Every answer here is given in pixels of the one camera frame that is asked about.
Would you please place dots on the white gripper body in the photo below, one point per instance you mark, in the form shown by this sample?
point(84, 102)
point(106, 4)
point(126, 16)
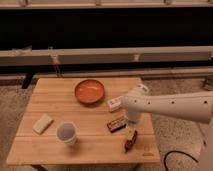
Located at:
point(130, 130)

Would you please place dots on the brown oblong object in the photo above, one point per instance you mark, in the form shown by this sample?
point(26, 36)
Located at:
point(129, 143)

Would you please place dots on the orange bowl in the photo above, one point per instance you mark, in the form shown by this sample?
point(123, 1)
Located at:
point(89, 91)

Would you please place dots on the white sponge block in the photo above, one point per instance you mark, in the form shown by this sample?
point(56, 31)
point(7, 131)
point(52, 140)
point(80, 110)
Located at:
point(42, 124)

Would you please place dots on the white glue bottle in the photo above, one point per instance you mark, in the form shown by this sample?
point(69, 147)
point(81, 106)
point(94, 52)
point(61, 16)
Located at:
point(114, 104)

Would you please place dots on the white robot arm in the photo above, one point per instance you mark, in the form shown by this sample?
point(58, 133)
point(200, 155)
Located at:
point(196, 107)

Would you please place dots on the wooden table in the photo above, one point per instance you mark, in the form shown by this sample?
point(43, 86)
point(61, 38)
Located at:
point(95, 144)

